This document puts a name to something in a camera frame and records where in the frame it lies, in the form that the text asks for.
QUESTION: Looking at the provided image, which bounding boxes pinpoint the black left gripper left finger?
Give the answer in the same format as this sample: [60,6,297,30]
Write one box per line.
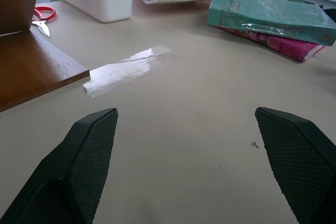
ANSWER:
[0,108,119,224]

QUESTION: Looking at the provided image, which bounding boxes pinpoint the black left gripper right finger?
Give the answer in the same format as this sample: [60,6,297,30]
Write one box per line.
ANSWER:
[254,106,336,224]

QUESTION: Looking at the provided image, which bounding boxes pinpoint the pink book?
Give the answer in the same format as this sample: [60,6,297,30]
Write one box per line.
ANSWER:
[215,26,327,63]

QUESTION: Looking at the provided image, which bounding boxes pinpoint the dark brown wooden furniture panels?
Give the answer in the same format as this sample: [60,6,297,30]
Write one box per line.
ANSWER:
[0,0,91,113]

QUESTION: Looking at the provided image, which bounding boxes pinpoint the green book in plastic wrap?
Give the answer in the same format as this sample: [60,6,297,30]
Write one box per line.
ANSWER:
[206,0,336,46]

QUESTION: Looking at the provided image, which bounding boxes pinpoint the clear tape strip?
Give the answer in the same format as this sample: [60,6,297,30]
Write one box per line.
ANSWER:
[82,45,173,99]

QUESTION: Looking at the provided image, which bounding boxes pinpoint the red handled scissors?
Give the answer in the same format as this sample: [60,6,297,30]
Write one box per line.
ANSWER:
[31,6,57,38]

